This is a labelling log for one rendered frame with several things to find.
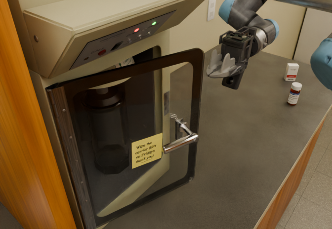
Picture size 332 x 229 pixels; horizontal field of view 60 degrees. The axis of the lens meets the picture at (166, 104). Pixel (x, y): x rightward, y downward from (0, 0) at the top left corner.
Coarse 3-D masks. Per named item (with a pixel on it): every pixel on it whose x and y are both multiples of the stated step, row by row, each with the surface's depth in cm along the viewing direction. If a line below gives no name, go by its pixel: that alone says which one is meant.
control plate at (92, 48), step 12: (144, 24) 46; (156, 24) 50; (108, 36) 40; (120, 36) 44; (132, 36) 48; (144, 36) 53; (84, 48) 39; (96, 48) 42; (108, 48) 46; (120, 48) 51; (84, 60) 44
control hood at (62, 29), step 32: (64, 0) 42; (96, 0) 42; (128, 0) 42; (160, 0) 43; (192, 0) 51; (32, 32) 39; (64, 32) 34; (96, 32) 36; (160, 32) 59; (64, 64) 41
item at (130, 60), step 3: (126, 60) 63; (129, 60) 64; (132, 60) 66; (117, 63) 60; (120, 63) 61; (123, 63) 62; (126, 63) 62; (129, 63) 63; (132, 63) 65; (111, 66) 60; (114, 66) 60; (117, 66) 60; (120, 66) 61; (105, 69) 59; (108, 69) 59; (99, 72) 59
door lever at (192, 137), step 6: (180, 126) 66; (186, 126) 66; (186, 132) 66; (192, 132) 65; (180, 138) 63; (186, 138) 63; (192, 138) 63; (198, 138) 63; (168, 144) 61; (174, 144) 61; (180, 144) 62; (186, 144) 63; (162, 150) 61; (168, 150) 60; (174, 150) 62
